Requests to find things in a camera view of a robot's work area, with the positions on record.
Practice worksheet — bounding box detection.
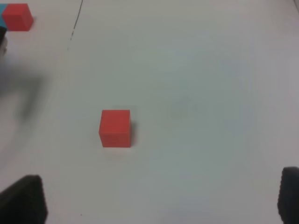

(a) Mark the blue template cube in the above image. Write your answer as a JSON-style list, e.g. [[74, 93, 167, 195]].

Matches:
[[0, 3, 7, 28]]

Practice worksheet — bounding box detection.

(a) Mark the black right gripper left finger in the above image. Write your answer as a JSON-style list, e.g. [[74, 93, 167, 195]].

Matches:
[[0, 175, 48, 224]]

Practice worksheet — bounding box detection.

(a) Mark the red template cube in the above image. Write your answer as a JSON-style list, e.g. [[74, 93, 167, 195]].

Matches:
[[3, 3, 34, 31]]

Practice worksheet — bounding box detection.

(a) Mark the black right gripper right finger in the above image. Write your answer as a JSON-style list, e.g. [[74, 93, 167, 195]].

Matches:
[[277, 167, 299, 224]]

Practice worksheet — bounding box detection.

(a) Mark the loose red cube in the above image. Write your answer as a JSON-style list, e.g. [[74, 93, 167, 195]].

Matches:
[[99, 110, 132, 148]]

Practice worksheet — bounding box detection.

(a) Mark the blurred left gripper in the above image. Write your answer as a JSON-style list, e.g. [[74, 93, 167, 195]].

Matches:
[[0, 26, 8, 56]]

